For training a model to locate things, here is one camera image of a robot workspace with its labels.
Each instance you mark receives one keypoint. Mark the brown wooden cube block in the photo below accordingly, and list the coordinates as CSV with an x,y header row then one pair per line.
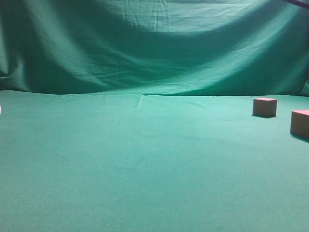
x,y
265,107

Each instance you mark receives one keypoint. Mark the brown cube block at edge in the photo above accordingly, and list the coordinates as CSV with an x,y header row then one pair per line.
x,y
300,123

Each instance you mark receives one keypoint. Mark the green cloth backdrop and cover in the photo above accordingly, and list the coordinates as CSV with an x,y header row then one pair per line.
x,y
137,116

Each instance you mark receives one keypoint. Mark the dark thin rod top right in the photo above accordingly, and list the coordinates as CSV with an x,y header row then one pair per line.
x,y
298,3

